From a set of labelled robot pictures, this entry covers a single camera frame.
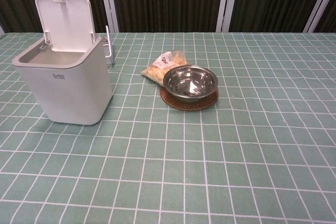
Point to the white lidded trash bin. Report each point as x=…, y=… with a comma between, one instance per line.
x=78, y=87

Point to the brown woven round coaster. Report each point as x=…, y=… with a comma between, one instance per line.
x=189, y=102

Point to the clear bag of snacks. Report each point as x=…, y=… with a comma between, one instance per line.
x=165, y=66

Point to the white plastic bin lid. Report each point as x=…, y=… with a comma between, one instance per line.
x=63, y=22

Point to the white partition frame post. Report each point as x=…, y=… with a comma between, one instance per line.
x=324, y=6
x=228, y=1
x=109, y=1

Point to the stainless steel bowl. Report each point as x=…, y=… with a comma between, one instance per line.
x=189, y=83

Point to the green checkered tablecloth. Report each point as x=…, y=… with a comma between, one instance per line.
x=199, y=150

